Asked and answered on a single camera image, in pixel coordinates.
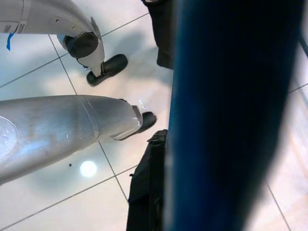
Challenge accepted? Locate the blue floor tape mark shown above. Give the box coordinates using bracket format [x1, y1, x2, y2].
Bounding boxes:
[5, 32, 15, 51]

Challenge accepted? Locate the blue plastic hanger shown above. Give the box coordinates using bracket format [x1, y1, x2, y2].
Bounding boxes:
[163, 0, 305, 231]

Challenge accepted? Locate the black garment gold print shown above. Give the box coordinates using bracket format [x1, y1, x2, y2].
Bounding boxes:
[143, 0, 178, 70]

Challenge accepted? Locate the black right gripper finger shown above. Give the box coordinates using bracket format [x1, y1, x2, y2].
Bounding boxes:
[126, 129, 169, 231]

